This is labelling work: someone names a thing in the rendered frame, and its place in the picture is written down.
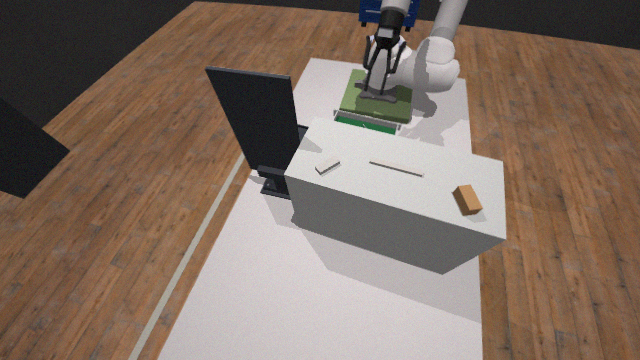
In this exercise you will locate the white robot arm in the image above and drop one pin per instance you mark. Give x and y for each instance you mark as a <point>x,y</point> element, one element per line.
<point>431,67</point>

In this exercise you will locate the small tan wooden block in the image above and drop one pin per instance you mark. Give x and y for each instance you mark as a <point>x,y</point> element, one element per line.
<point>467,200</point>

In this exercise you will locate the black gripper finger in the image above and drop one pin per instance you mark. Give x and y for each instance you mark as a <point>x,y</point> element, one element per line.
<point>369,67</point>
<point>402,45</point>

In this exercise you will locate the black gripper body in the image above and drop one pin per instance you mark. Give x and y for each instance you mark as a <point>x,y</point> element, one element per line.
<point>392,18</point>

